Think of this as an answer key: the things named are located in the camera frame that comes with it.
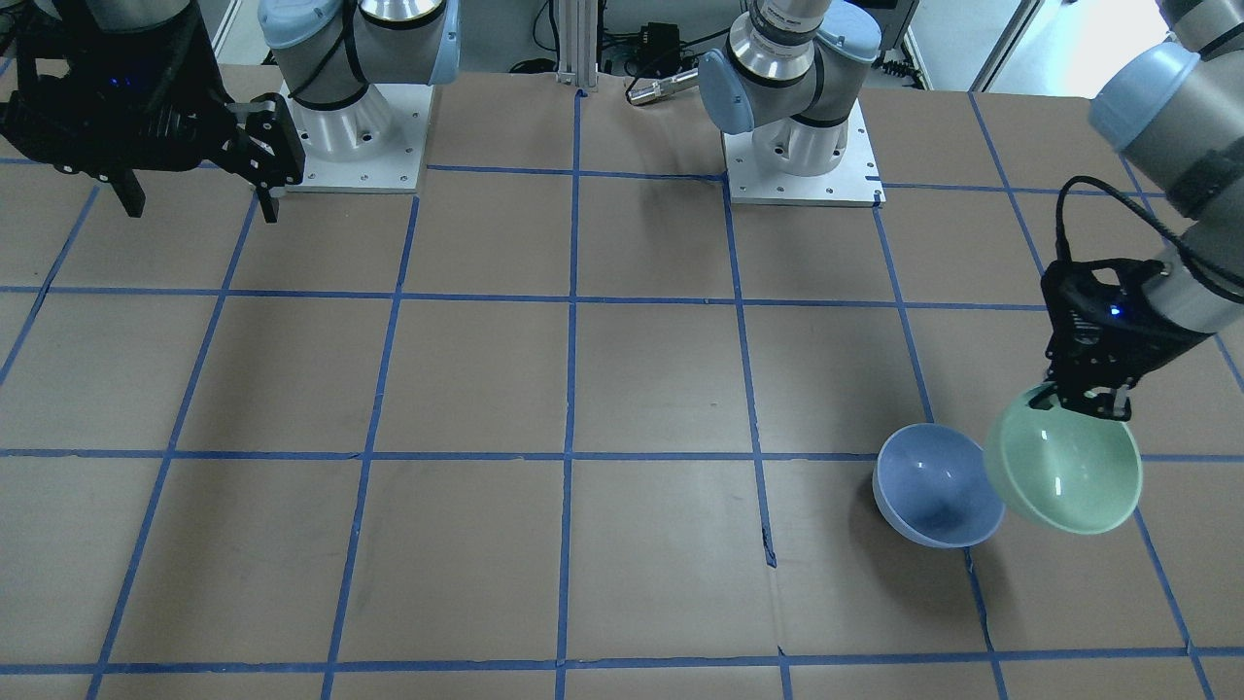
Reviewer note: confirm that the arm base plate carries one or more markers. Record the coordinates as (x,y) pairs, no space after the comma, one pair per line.
(376,145)
(790,163)

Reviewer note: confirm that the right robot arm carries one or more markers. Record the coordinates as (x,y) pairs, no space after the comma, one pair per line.
(331,52)

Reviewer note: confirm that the green bowl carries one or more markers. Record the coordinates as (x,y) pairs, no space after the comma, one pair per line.
(1062,469)

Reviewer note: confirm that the aluminium frame post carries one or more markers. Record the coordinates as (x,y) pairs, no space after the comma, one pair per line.
(578,33)

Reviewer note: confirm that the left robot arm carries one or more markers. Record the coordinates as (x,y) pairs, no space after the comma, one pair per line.
(1174,112)

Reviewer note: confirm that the blue bowl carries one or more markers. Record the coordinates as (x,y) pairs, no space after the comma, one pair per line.
(930,485)

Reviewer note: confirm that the brown paper mat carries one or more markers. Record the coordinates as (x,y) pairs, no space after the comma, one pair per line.
(567,423)

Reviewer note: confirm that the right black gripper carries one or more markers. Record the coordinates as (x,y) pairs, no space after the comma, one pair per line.
(255,148)

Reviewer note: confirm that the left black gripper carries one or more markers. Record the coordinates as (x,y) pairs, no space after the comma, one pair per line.
(1158,340)

